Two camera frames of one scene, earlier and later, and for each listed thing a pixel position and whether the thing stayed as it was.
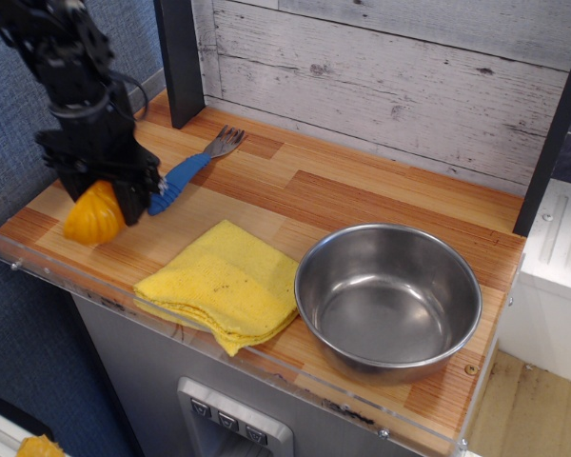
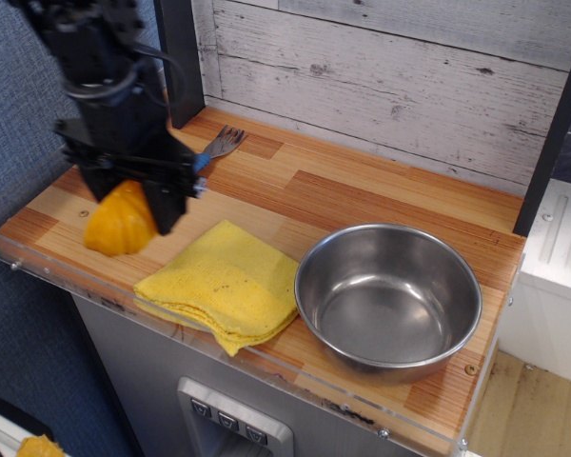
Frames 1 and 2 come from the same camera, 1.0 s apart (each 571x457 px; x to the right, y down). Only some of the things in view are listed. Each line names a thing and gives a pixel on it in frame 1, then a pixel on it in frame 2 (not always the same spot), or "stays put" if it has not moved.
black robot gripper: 96,142 -> 122,131
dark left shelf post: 181,59 stays put
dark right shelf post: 557,137 stays put
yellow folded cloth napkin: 229,284 stays put
